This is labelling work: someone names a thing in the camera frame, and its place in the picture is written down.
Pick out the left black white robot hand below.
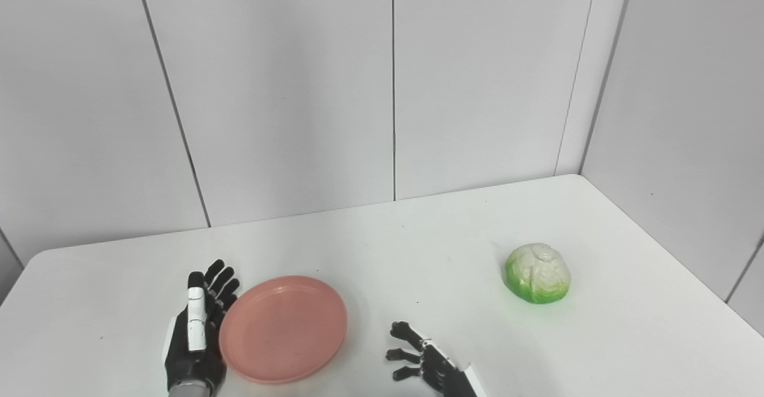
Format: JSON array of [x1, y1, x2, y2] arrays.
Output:
[[162, 258, 241, 393]]

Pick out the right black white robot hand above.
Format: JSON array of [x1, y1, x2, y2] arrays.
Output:
[[385, 321, 488, 397]]

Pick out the pink round plate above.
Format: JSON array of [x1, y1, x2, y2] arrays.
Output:
[[218, 275, 349, 385]]

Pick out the green white cabbage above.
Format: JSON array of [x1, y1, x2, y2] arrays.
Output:
[[504, 242, 572, 305]]

